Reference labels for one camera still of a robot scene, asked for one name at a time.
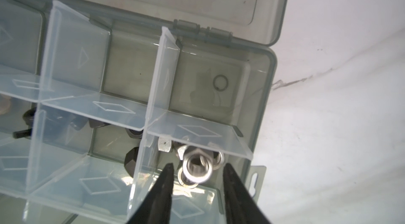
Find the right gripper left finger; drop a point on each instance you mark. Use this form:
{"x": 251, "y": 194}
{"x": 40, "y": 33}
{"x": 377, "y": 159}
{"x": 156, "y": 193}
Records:
{"x": 156, "y": 207}

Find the grey plastic organizer box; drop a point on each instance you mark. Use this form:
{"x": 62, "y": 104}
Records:
{"x": 198, "y": 72}

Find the brass wing nut in box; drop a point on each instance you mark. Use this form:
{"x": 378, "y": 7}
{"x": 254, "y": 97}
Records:
{"x": 5, "y": 104}

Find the silver cap nut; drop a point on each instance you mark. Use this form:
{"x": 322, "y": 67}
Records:
{"x": 198, "y": 165}
{"x": 165, "y": 145}
{"x": 219, "y": 160}

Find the black hex nut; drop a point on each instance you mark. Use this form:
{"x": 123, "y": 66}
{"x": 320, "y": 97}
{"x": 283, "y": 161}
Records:
{"x": 130, "y": 161}
{"x": 134, "y": 134}

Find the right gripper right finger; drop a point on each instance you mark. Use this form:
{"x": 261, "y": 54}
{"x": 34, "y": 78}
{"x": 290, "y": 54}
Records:
{"x": 240, "y": 207}

